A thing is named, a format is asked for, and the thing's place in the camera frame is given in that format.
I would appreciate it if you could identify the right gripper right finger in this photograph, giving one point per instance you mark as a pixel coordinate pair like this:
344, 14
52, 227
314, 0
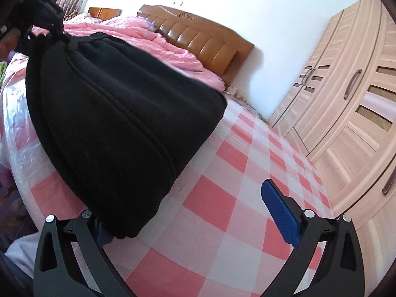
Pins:
340, 271

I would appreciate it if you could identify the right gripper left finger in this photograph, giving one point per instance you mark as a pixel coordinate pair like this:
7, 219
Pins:
71, 261

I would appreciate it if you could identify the black sweatpants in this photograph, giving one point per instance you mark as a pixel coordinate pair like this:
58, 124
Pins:
118, 124

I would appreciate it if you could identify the person's left hand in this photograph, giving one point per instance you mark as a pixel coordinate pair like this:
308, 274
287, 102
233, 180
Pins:
7, 46

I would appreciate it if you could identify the small wooden nightstand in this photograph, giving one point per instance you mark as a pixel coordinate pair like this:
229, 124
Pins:
102, 14

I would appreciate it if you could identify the pink quilt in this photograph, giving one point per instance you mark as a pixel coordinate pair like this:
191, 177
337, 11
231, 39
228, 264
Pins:
138, 32

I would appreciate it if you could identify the pink checkered bed sheet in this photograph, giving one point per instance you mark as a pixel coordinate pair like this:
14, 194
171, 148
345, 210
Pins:
212, 235

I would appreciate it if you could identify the light wood wardrobe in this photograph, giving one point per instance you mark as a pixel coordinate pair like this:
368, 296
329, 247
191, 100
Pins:
340, 113

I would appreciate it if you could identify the brown wooden headboard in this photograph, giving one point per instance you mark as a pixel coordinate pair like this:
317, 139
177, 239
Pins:
220, 49

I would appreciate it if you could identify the floral nightstand cover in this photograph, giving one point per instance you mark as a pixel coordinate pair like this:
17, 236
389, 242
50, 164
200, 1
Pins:
234, 94

